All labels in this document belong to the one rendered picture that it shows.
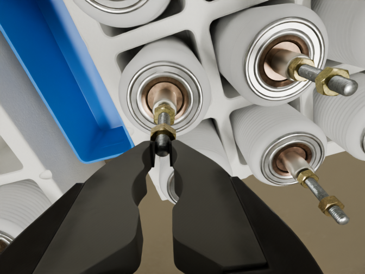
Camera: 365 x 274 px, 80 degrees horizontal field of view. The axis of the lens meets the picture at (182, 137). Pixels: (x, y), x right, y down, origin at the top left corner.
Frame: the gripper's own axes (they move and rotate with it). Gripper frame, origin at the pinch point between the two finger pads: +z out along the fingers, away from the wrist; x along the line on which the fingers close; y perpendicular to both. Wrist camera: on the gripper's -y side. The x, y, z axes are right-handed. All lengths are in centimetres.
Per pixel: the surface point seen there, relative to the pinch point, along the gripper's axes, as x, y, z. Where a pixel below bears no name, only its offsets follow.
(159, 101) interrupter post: -0.4, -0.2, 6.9
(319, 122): 21.5, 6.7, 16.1
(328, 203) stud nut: 14.1, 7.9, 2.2
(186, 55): 2.2, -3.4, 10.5
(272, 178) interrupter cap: 12.9, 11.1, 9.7
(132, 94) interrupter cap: -3.2, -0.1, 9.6
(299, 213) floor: 38, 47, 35
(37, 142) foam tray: -20.2, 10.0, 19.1
